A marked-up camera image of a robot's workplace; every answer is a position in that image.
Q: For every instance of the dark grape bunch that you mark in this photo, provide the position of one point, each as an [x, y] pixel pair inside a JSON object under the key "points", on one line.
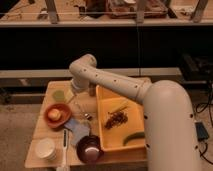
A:
{"points": [[116, 119]]}

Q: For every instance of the round bread roll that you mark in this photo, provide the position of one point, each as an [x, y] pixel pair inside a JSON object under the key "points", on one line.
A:
{"points": [[54, 114]]}

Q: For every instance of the white handled knife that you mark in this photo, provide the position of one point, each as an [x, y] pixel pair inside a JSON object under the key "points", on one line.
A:
{"points": [[64, 166]]}

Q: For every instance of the blue grey cloth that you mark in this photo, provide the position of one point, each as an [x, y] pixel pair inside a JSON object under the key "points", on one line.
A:
{"points": [[78, 130]]}

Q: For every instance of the purple pot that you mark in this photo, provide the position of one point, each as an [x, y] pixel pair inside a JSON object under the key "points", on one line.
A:
{"points": [[88, 149]]}

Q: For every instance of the dark metal cup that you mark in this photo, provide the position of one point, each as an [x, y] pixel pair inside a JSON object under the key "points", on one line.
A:
{"points": [[92, 90]]}

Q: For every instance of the wooden table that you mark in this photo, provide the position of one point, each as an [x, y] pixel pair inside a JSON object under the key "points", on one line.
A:
{"points": [[91, 104]]}

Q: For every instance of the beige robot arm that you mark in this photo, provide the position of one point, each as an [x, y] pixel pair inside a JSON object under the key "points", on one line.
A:
{"points": [[170, 132]]}

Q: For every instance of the black device on floor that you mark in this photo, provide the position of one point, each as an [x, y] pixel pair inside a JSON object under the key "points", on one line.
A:
{"points": [[202, 133]]}

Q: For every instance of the yellow plastic bin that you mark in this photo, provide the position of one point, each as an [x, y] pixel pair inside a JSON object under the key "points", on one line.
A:
{"points": [[112, 139]]}

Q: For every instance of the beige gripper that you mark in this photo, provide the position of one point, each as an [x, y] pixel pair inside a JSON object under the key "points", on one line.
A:
{"points": [[75, 88]]}

